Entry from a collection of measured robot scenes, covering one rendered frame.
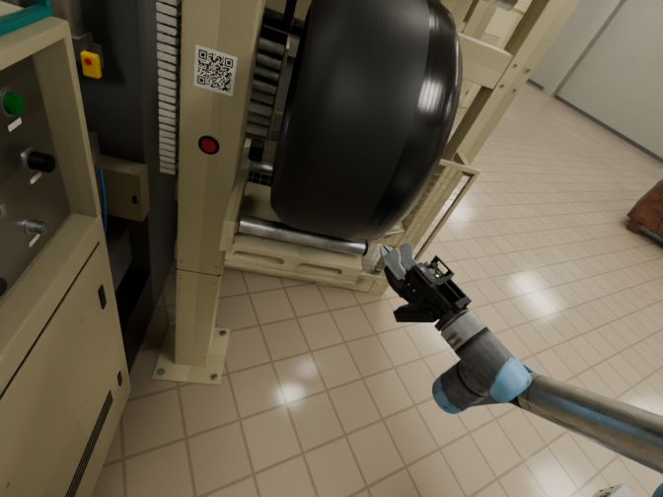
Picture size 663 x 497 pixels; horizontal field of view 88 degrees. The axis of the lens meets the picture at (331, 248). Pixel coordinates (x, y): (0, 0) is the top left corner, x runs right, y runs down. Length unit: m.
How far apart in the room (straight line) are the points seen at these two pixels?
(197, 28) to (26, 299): 0.55
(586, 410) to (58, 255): 0.95
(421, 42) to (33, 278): 0.78
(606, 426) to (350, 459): 1.12
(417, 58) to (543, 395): 0.62
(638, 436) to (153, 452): 1.37
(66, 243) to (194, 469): 0.97
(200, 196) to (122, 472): 1.00
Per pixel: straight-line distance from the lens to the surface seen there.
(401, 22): 0.69
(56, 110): 0.77
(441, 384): 0.76
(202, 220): 0.98
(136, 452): 1.56
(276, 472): 1.55
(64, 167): 0.83
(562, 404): 0.75
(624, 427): 0.70
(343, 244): 0.90
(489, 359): 0.67
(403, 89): 0.64
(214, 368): 1.64
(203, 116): 0.82
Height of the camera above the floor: 1.49
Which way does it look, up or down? 41 degrees down
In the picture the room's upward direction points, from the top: 24 degrees clockwise
